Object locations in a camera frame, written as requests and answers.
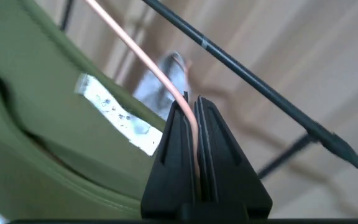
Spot pale grey shorts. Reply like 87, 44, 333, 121
132, 52, 192, 121

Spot beige curtain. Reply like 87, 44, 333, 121
32, 0, 358, 218

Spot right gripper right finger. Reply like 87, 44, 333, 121
194, 95, 273, 218

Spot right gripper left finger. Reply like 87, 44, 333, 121
140, 91, 200, 218

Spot black clothes rack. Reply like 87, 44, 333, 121
59, 0, 358, 185

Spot green garment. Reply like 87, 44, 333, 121
0, 0, 167, 220

